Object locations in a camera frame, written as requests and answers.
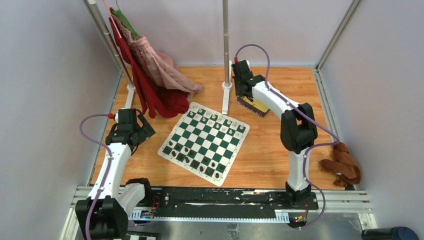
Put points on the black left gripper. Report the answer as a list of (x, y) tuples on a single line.
[(146, 131)]

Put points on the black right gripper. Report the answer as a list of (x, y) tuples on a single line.
[(238, 92)]

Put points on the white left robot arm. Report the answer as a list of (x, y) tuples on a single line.
[(104, 214)]

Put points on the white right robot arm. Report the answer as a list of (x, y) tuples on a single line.
[(297, 130)]

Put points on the green white chess mat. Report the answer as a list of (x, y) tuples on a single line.
[(210, 134)]

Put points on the centre metal rack pole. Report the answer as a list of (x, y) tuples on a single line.
[(227, 85)]

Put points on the metal rack pole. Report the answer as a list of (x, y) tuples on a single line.
[(101, 26), (227, 85)]

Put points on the yellow tin box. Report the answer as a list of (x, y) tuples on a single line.
[(254, 106)]

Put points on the red cloth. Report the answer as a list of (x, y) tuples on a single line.
[(154, 99)]

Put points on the pink cloth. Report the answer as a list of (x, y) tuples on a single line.
[(158, 66)]

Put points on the green cloth on hanger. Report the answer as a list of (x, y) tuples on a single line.
[(125, 22)]

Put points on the left metal rack pole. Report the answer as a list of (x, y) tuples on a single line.
[(101, 26)]

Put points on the brown cloth at right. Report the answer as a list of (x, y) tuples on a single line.
[(343, 165)]

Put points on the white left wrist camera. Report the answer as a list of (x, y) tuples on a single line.
[(116, 117)]

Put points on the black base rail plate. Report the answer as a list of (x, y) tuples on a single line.
[(217, 203)]

